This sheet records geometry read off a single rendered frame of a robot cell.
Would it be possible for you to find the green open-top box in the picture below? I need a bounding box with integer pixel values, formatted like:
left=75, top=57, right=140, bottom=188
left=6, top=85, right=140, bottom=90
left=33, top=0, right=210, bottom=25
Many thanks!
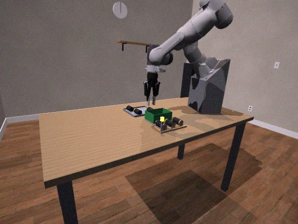
left=144, top=108, right=172, bottom=124

